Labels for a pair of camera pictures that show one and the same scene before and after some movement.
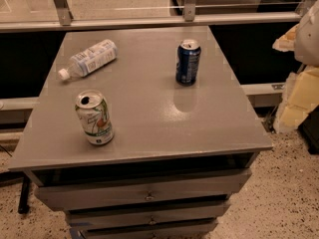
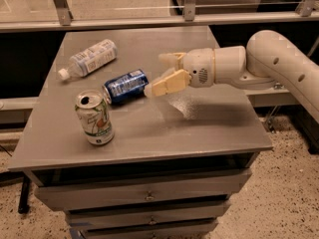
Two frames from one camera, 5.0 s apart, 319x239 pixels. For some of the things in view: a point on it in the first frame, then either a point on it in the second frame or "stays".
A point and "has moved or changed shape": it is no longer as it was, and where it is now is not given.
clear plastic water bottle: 90,60 stays
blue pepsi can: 188,56 has moved or changed shape
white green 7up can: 94,111 stays
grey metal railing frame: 64,17 stays
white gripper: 308,39 to 198,66
